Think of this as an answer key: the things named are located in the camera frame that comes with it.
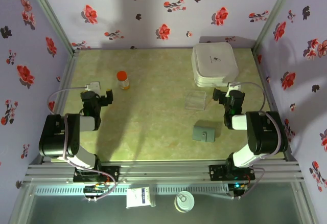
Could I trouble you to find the grey-green card holder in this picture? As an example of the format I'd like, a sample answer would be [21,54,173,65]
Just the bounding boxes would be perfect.
[193,120,217,143]

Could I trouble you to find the orange-capped small bottle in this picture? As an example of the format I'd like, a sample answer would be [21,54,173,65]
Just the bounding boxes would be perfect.
[116,71,130,91]

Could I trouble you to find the white lidded container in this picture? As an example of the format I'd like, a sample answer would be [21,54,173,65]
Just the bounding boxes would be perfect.
[191,42,240,88]

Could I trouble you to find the white blue packet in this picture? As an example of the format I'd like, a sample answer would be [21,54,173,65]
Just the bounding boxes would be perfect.
[126,187,152,209]

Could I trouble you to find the silver tin can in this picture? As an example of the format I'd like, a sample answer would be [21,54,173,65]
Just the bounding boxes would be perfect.
[174,191,195,213]

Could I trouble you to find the right arm lilac cable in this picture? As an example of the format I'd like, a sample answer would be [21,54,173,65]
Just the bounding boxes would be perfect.
[231,81,284,200]

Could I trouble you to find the arm lilac cable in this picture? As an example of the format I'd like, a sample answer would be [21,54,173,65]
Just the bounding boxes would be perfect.
[231,81,284,200]
[48,85,117,200]

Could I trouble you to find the left arm lilac cable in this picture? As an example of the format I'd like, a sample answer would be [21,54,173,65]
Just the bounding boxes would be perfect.
[48,85,117,200]

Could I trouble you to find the aluminium side rail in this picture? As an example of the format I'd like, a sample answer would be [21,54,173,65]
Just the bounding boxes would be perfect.
[28,50,80,165]
[252,48,299,163]

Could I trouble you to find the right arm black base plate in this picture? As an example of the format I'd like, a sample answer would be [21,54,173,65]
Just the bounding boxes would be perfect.
[208,164,255,181]

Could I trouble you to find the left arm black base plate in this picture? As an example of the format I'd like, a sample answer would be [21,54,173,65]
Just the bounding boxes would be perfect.
[73,166,121,183]

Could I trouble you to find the aluminium front frame rail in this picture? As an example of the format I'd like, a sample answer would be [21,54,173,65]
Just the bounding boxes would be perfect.
[22,159,305,184]

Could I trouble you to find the aluminium corner post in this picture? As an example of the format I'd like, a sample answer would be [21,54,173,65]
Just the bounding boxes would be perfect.
[24,0,80,56]
[252,0,299,53]

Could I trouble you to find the slotted grey cable duct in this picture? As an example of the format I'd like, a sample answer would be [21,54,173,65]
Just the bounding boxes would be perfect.
[34,185,229,196]

